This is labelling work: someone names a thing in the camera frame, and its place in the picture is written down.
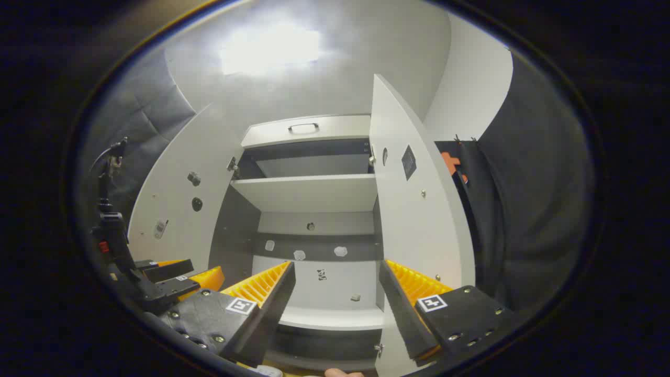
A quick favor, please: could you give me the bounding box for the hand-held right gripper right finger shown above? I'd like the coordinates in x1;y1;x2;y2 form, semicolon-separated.
378;259;520;368

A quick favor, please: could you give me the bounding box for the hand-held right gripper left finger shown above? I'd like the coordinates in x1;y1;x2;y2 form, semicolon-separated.
159;260;297;368

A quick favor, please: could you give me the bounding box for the white cabinet door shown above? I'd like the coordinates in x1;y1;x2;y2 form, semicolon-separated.
127;103;244;278
369;73;476;377

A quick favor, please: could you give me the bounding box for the black backdrop cloth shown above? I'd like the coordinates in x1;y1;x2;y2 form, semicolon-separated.
79;50;595;315

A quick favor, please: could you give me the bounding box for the ceiling light panel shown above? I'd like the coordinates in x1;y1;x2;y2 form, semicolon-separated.
220;26;321;76

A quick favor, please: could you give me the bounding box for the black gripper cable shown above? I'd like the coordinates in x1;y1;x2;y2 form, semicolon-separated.
90;137;129;173

